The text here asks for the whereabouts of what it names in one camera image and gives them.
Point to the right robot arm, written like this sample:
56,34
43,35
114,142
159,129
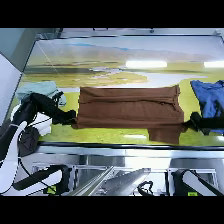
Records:
213,123

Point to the brown T-shirt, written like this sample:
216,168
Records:
130,111

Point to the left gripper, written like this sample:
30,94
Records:
69,118

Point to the white garment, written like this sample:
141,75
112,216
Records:
44,124

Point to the blue garment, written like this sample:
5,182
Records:
208,96

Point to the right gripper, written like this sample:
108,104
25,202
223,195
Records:
194,122

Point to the pale green garment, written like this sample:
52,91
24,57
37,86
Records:
38,88

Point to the silver frame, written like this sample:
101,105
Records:
133,160

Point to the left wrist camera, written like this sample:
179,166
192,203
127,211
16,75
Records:
58,96

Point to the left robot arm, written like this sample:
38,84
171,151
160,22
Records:
10,143

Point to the dark grey garment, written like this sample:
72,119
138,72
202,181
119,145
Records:
29,141

